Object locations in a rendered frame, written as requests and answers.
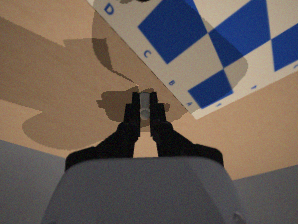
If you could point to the blue and white chessboard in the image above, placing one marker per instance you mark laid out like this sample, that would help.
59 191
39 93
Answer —
209 53

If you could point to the white pawn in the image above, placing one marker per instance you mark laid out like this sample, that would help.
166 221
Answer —
144 102

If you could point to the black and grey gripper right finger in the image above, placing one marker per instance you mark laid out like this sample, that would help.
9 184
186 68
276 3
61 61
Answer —
173 143

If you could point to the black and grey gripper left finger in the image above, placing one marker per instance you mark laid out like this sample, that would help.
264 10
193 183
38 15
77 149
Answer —
120 144

